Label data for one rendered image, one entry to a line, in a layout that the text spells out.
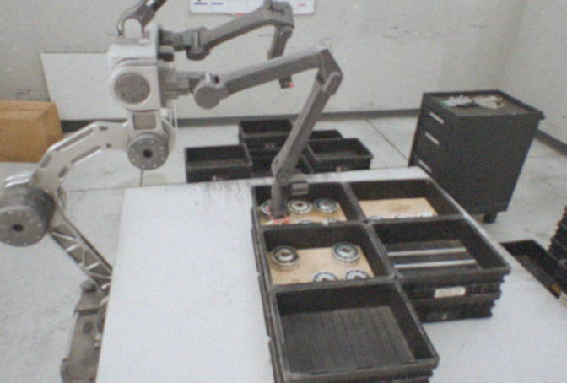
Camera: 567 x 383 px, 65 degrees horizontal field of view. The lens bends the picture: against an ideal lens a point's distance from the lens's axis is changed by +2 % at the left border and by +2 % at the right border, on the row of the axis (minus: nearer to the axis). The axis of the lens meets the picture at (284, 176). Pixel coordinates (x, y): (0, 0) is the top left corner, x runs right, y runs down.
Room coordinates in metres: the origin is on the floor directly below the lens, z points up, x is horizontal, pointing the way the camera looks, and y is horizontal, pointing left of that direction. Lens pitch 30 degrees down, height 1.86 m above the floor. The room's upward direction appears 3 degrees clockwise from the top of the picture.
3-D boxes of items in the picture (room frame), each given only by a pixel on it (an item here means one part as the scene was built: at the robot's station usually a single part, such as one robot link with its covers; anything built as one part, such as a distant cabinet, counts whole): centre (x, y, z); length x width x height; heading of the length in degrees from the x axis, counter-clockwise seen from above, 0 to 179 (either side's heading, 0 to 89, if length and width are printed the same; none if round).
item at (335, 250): (1.24, -0.24, 0.86); 0.10 x 0.10 x 0.01
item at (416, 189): (1.51, -0.48, 0.87); 0.40 x 0.30 x 0.11; 101
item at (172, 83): (1.22, 0.33, 1.45); 0.09 x 0.08 x 0.12; 15
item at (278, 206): (1.35, 0.02, 0.98); 0.10 x 0.07 x 0.07; 18
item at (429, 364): (0.85, -0.20, 0.92); 0.40 x 0.30 x 0.02; 101
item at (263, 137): (2.93, 0.15, 0.37); 0.40 x 0.30 x 0.45; 105
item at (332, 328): (0.85, -0.20, 0.87); 0.40 x 0.30 x 0.11; 101
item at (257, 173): (2.54, 0.04, 0.31); 0.40 x 0.30 x 0.34; 105
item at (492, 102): (2.92, -1.38, 0.88); 0.29 x 0.22 x 0.03; 105
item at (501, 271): (1.22, -0.53, 0.92); 0.40 x 0.30 x 0.02; 101
